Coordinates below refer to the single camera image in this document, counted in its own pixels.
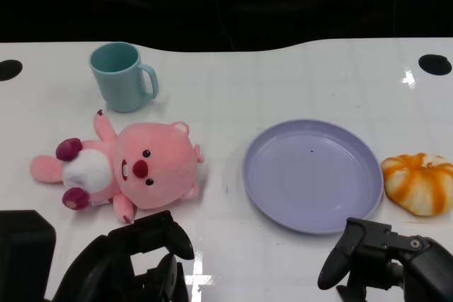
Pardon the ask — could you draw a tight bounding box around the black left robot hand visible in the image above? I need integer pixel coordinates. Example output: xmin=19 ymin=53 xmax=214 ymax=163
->
xmin=51 ymin=209 xmax=196 ymax=302

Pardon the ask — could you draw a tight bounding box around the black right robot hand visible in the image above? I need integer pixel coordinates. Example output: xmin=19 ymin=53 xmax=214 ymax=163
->
xmin=317 ymin=216 xmax=453 ymax=302

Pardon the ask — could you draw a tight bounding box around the pink plush beaver doll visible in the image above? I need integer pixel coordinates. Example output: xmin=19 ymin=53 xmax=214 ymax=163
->
xmin=29 ymin=109 xmax=206 ymax=225

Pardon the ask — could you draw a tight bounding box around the lilac plastic plate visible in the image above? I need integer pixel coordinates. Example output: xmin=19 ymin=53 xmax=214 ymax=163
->
xmin=242 ymin=119 xmax=386 ymax=236

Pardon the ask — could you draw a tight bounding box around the orange striped bread bun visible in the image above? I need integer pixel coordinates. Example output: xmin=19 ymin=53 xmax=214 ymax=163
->
xmin=380 ymin=152 xmax=453 ymax=217

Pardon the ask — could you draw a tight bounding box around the teal plastic mug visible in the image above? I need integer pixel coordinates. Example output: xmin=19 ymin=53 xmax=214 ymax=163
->
xmin=88 ymin=42 xmax=159 ymax=114

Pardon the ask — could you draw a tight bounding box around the black table cable grommet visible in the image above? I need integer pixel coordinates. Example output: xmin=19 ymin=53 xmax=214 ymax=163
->
xmin=418 ymin=54 xmax=453 ymax=76
xmin=0 ymin=59 xmax=24 ymax=82

